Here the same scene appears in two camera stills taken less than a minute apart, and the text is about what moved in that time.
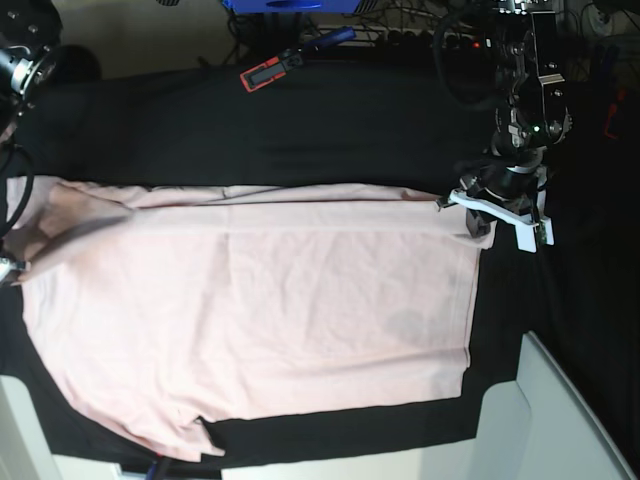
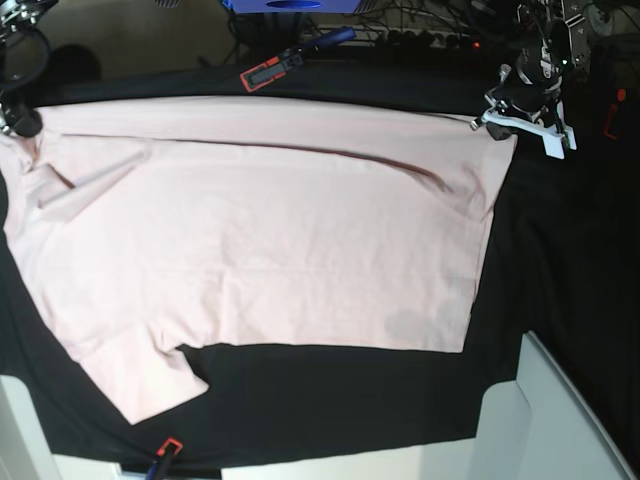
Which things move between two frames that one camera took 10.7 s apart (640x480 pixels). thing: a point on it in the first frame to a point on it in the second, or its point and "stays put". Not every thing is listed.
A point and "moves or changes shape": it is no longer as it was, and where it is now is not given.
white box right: (541, 426) stays put
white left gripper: (526, 224) to (556, 142)
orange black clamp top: (277, 67) stays put
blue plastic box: (290, 6) stays put
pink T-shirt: (152, 309) moves or changes shape
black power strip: (421, 38) stays put
